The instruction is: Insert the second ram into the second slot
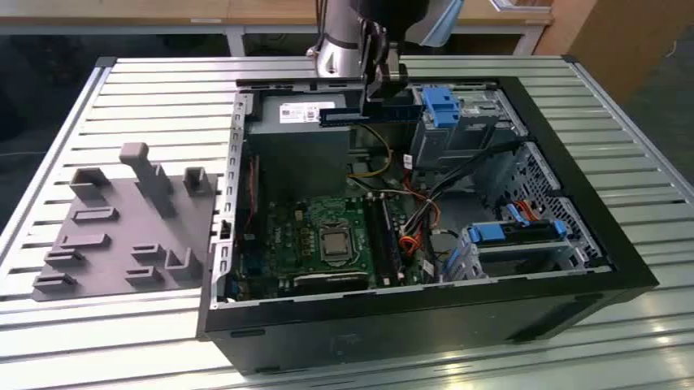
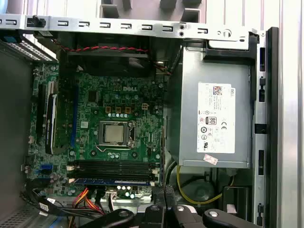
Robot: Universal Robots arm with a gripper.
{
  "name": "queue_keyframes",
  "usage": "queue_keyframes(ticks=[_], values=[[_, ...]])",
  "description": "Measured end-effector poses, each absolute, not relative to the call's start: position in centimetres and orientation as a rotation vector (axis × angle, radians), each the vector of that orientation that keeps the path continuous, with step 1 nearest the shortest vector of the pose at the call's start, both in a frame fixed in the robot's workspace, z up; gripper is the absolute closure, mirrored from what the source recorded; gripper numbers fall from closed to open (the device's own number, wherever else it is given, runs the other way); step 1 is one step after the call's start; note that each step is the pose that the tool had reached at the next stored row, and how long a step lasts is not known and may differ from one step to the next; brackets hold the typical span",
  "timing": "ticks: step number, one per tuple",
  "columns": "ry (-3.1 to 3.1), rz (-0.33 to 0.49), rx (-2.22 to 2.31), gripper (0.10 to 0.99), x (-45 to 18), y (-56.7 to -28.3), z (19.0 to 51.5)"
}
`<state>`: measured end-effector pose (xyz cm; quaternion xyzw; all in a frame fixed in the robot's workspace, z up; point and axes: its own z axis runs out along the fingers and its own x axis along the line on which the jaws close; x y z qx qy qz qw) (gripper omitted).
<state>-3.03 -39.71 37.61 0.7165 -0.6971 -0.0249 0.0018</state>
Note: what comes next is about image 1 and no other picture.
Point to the wooden desk with white frame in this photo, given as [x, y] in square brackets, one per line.
[164, 16]

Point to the brown wooden cabinet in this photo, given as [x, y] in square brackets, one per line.
[624, 36]

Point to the blue RAM stick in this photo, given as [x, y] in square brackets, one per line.
[342, 115]

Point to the green motherboard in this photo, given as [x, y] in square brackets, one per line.
[320, 239]

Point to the black graphics card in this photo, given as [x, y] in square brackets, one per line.
[332, 280]

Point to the black open PC case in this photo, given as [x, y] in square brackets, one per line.
[412, 325]

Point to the grey parts rack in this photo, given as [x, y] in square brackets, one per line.
[125, 235]

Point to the blue disk carrier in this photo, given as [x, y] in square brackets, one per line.
[491, 232]

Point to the silver CPU in socket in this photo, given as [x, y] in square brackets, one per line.
[332, 242]

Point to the metal drive cage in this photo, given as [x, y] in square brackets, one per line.
[467, 138]

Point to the blue drive latch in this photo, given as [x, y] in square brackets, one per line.
[441, 105]

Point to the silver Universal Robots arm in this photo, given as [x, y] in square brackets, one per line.
[337, 36]

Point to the grey power supply unit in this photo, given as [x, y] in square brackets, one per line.
[298, 146]

